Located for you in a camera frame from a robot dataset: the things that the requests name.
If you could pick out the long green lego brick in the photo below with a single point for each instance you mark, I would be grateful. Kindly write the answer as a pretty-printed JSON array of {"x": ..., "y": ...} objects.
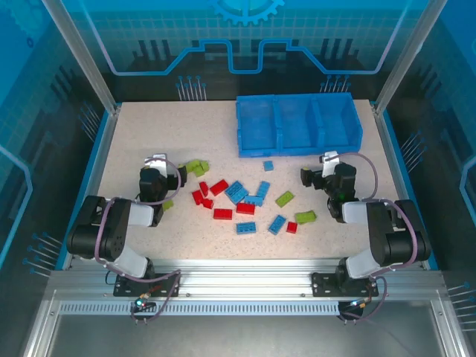
[
  {"x": 193, "y": 166},
  {"x": 169, "y": 204},
  {"x": 305, "y": 217},
  {"x": 285, "y": 199}
]

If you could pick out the small green lego brick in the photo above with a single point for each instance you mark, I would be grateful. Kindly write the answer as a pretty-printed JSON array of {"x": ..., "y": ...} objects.
[{"x": 203, "y": 169}]

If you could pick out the long red lego brick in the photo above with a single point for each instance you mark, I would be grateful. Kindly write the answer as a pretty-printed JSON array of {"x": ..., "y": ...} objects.
[
  {"x": 222, "y": 213},
  {"x": 245, "y": 208},
  {"x": 218, "y": 187}
]

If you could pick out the small blue lego brick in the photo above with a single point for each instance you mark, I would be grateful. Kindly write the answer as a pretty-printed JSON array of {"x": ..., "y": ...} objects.
[{"x": 268, "y": 166}]

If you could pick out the long blue lego brick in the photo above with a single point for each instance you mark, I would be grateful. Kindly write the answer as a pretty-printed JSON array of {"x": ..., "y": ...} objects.
[
  {"x": 246, "y": 227},
  {"x": 277, "y": 224},
  {"x": 263, "y": 189},
  {"x": 233, "y": 188},
  {"x": 241, "y": 196},
  {"x": 254, "y": 201}
]

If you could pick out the blue three-compartment plastic bin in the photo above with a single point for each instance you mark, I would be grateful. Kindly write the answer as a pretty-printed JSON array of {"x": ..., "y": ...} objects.
[{"x": 297, "y": 126}]

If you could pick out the small red lego brick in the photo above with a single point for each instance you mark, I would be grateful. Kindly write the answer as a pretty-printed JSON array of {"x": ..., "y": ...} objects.
[
  {"x": 292, "y": 227},
  {"x": 204, "y": 187},
  {"x": 197, "y": 197},
  {"x": 208, "y": 204}
]

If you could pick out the small connector module with LED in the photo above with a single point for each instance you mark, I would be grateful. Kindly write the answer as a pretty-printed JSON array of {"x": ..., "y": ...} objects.
[
  {"x": 359, "y": 304},
  {"x": 141, "y": 303}
]

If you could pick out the grey metal tray panel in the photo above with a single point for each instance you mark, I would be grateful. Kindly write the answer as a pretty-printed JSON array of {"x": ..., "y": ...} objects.
[{"x": 241, "y": 334}]

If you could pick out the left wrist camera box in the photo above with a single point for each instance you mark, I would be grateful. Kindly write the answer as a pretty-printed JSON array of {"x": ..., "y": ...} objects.
[{"x": 158, "y": 163}]

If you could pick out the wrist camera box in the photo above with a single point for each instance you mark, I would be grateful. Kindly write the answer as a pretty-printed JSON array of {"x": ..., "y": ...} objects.
[
  {"x": 158, "y": 163},
  {"x": 330, "y": 163}
]

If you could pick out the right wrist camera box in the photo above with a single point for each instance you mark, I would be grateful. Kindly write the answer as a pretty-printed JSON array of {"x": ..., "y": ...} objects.
[{"x": 330, "y": 163}]

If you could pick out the side frame rail blue trim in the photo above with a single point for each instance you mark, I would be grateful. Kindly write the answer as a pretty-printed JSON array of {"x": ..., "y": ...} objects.
[
  {"x": 99, "y": 156},
  {"x": 395, "y": 156}
]

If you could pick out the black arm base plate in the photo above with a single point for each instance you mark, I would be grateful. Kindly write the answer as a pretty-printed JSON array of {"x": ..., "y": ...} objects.
[
  {"x": 121, "y": 288},
  {"x": 321, "y": 284}
]

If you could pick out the wide aluminium mounting rail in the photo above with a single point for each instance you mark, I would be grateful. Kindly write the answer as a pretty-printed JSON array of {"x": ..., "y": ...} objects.
[{"x": 245, "y": 279}]

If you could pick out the aluminium frame post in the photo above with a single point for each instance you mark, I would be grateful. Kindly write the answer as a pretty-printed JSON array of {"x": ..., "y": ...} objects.
[
  {"x": 90, "y": 63},
  {"x": 407, "y": 56}
]

